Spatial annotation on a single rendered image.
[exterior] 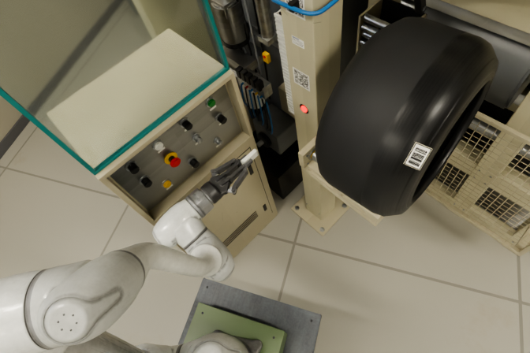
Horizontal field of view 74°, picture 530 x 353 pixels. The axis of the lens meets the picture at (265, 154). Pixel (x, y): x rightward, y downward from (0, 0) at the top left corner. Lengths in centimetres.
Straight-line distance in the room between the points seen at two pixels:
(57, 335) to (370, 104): 76
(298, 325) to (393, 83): 96
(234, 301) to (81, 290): 96
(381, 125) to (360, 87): 11
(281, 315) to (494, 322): 120
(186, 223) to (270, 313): 53
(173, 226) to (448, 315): 156
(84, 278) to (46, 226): 231
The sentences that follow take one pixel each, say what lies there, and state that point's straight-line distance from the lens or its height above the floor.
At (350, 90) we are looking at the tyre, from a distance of 93.
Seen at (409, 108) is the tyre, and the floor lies 143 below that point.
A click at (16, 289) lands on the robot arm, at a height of 158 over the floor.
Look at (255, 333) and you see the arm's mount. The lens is 138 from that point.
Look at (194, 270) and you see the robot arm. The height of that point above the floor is 117.
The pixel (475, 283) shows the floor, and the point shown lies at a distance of 230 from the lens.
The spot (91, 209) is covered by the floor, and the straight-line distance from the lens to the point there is 280.
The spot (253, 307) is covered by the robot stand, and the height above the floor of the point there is 65.
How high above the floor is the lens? 211
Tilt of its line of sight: 57 degrees down
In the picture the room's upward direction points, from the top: 16 degrees counter-clockwise
